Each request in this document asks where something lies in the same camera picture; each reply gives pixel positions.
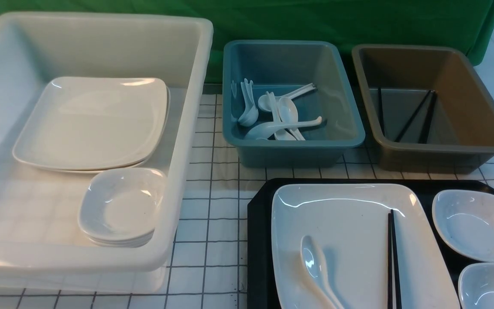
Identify large white square plate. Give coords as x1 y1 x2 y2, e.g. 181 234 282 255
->
271 183 460 309

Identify white soup spoon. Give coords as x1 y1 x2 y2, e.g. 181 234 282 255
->
301 235 344 309

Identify black chopstick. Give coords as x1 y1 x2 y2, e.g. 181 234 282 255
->
387 210 394 309
377 87 386 136
418 90 437 143
392 210 402 309
394 90 433 142

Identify white small bowl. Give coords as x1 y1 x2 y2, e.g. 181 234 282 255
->
458 263 494 309
432 189 494 263

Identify white spoon long diagonal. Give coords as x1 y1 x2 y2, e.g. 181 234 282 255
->
244 117 323 141

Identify white spoon far left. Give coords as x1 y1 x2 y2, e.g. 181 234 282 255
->
238 79 259 127

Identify white spoon centre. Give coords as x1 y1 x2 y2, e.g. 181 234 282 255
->
277 97 305 141

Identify teal plastic bin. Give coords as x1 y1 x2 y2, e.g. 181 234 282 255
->
222 40 365 168

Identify black serving tray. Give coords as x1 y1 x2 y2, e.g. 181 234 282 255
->
247 178 494 309

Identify stacked white bowls in tub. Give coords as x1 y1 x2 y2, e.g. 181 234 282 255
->
77 167 167 248

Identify stacked white plates in tub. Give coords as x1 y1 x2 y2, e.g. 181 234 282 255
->
12 76 170 171

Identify large white plastic tub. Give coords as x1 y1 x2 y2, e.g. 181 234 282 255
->
0 12 213 295

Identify brown plastic bin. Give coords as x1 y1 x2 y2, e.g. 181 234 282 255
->
352 44 494 174

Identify green cloth backdrop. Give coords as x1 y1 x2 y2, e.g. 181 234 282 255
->
0 0 494 83

